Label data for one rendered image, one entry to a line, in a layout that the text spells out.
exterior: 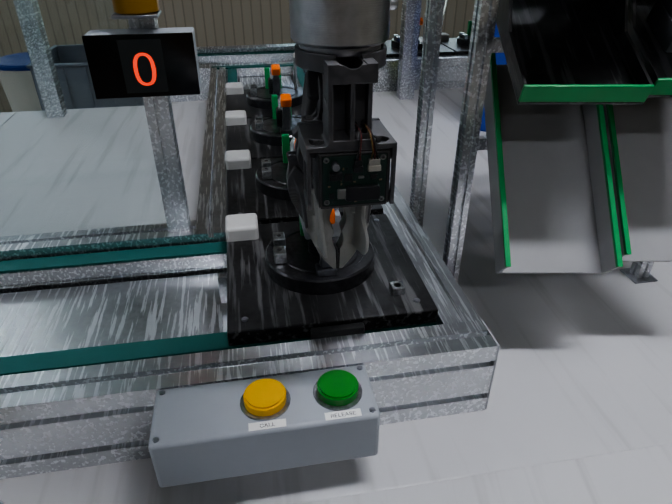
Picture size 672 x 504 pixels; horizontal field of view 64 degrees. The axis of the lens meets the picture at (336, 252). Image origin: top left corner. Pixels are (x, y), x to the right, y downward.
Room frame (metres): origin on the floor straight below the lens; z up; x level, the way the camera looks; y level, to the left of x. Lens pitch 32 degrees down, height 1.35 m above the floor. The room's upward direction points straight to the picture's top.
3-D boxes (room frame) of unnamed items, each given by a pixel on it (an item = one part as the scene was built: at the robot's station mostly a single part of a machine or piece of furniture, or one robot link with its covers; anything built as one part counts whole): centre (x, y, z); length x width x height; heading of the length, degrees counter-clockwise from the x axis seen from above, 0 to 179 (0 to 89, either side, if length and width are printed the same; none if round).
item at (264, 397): (0.36, 0.07, 0.96); 0.04 x 0.04 x 0.02
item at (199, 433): (0.36, 0.07, 0.93); 0.21 x 0.07 x 0.06; 100
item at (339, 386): (0.37, 0.00, 0.96); 0.04 x 0.04 x 0.02
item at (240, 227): (0.66, 0.13, 0.97); 0.05 x 0.05 x 0.04; 10
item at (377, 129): (0.43, 0.00, 1.21); 0.09 x 0.08 x 0.12; 10
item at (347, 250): (0.43, -0.02, 1.10); 0.06 x 0.03 x 0.09; 10
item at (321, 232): (0.43, 0.01, 1.10); 0.06 x 0.03 x 0.09; 10
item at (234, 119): (1.08, 0.11, 1.01); 0.24 x 0.24 x 0.13; 10
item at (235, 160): (0.84, 0.07, 1.01); 0.24 x 0.24 x 0.13; 10
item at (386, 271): (0.58, 0.02, 0.96); 0.24 x 0.24 x 0.02; 10
